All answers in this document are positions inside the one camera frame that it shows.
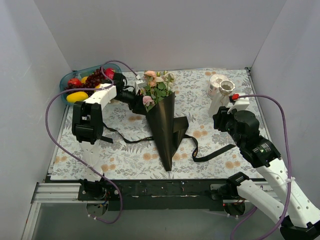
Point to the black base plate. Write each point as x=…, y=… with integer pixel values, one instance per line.
x=161, y=194

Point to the dark red grapes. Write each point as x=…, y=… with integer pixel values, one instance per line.
x=94, y=80

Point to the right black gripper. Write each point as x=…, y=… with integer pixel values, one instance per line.
x=219, y=119

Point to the floral table mat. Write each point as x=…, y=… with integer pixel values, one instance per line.
x=131, y=157

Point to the pink dragon fruit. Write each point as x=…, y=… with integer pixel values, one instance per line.
x=110, y=72

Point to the white ceramic vase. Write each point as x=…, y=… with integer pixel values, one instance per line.
x=221, y=98

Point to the small orange fruit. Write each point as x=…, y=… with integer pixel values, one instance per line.
x=84, y=79

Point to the red apple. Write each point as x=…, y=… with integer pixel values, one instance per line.
x=74, y=82

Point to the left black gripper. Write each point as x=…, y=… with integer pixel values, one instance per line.
x=137, y=106

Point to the yellow mango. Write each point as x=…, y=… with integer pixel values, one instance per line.
x=78, y=96

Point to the pink flower bouquet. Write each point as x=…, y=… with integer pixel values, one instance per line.
x=158, y=86

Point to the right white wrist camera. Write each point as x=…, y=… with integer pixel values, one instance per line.
x=238, y=103

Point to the black paper cone wrapper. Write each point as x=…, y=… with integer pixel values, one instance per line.
x=167, y=130

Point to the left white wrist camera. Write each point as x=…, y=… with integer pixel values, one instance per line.
x=139, y=83

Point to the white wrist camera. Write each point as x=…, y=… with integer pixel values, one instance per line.
x=238, y=103
x=139, y=83

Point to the aluminium rail frame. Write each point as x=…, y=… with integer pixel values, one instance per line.
x=69, y=168

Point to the teal plastic fruit basket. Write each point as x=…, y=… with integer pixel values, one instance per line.
x=119, y=80

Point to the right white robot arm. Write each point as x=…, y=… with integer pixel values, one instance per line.
x=299, y=218

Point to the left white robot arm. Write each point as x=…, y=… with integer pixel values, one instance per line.
x=87, y=121

